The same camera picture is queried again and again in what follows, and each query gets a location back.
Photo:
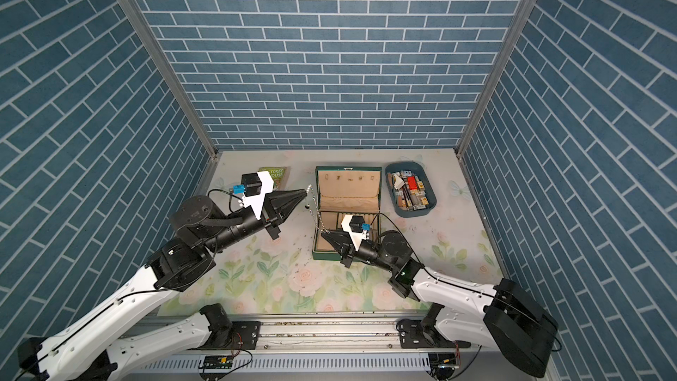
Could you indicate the teal tray of small items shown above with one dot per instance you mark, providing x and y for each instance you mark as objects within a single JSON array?
[{"x": 410, "y": 190}]

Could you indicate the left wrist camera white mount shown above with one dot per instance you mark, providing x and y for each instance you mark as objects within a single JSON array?
[{"x": 253, "y": 190}]

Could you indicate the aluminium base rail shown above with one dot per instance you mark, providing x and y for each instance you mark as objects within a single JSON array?
[{"x": 322, "y": 334}]

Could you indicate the green jewelry box beige lining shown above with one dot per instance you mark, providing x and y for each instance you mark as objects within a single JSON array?
[{"x": 345, "y": 190}]

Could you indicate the white perforated cable duct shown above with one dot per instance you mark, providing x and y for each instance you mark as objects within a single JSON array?
[{"x": 193, "y": 364}]

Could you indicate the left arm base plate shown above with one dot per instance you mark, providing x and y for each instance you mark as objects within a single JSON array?
[{"x": 236, "y": 336}]

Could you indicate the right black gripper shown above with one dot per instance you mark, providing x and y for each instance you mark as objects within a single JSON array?
[{"x": 346, "y": 251}]

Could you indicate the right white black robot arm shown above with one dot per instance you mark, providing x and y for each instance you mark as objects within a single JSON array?
[{"x": 503, "y": 316}]

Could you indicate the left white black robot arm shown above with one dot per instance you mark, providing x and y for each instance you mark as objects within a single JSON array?
[{"x": 93, "y": 348}]

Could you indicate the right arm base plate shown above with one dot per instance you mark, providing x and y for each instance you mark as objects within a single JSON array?
[{"x": 413, "y": 334}]

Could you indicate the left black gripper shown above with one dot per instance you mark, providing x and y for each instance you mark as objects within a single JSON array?
[{"x": 271, "y": 213}]

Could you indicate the green treehouse paperback book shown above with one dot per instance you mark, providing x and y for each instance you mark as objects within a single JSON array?
[{"x": 278, "y": 175}]

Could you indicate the right circuit board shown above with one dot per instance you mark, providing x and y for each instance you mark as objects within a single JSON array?
[{"x": 439, "y": 361}]

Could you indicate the left green circuit board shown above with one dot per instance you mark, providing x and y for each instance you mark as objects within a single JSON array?
[{"x": 217, "y": 363}]

